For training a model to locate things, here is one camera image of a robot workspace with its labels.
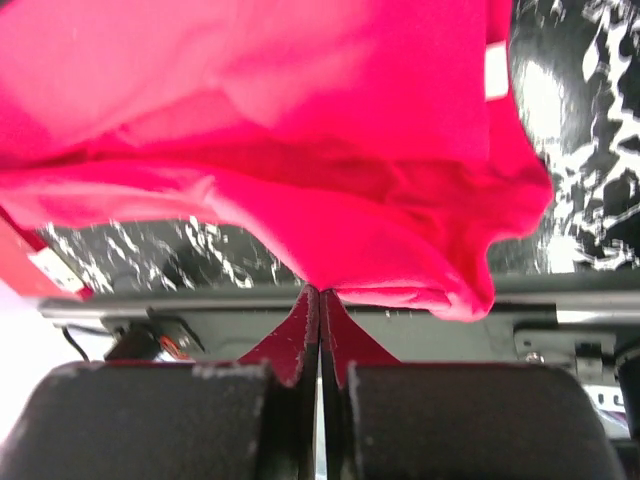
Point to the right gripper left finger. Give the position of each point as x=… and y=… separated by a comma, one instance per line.
x=291, y=351

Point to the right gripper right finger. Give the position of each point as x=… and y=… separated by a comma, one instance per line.
x=343, y=344

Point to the magenta t shirt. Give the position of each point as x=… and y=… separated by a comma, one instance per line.
x=354, y=139

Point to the red box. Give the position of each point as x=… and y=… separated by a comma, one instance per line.
x=32, y=269

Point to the black marble pattern mat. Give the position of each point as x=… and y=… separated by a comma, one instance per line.
x=575, y=71

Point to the aluminium rail frame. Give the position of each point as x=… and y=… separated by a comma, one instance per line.
x=584, y=297

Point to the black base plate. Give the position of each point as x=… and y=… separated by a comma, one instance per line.
x=582, y=340

